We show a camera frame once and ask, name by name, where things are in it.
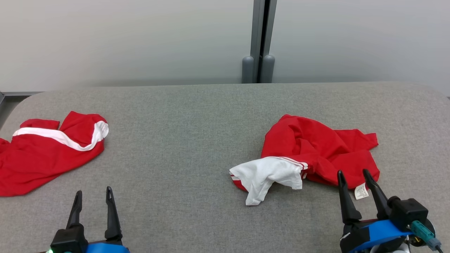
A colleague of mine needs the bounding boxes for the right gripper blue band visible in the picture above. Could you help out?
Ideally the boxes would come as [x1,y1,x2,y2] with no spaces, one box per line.
[337,169,436,253]

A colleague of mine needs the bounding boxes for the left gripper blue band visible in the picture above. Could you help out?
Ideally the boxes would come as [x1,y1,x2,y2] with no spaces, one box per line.
[67,186,130,253]

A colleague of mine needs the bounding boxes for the red shirt with white sleeves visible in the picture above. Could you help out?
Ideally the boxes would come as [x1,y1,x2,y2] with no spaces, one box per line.
[229,114,380,206]

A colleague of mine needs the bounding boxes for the red shorts with white stripe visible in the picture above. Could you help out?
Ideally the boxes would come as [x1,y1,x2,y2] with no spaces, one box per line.
[0,111,109,197]

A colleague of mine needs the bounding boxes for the right arm teal-plug black cable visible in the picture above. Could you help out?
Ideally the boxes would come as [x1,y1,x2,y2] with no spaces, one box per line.
[410,221,444,253]

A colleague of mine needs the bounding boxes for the grey cylindrical post foot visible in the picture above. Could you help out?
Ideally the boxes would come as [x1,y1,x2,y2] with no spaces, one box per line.
[242,56,254,84]
[260,54,275,84]

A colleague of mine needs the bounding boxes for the grey partition post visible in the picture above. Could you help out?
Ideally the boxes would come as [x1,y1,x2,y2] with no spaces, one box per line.
[250,0,277,84]

